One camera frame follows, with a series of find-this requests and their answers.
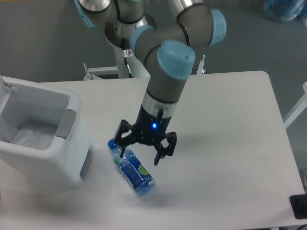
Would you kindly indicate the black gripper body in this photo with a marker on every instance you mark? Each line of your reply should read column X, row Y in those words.
column 149, row 129

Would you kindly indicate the white plastic bag wrapper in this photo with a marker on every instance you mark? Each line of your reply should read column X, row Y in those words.
column 35, row 135

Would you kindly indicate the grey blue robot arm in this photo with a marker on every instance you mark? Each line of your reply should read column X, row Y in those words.
column 168, row 55

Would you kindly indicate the white trash can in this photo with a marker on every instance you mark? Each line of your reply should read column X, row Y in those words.
column 65, row 162

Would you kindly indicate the blue plastic water bottle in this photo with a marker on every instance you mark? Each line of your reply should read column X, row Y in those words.
column 131, row 169

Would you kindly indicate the black device at table edge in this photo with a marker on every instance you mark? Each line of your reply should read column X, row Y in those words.
column 299, row 205

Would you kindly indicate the blue plastic bag background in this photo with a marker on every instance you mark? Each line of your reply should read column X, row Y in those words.
column 283, row 10

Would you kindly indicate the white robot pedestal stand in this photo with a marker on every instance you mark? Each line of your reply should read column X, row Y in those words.
column 128, row 66

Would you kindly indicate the white frame bar right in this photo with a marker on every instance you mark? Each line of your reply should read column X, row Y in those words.
column 297, row 109

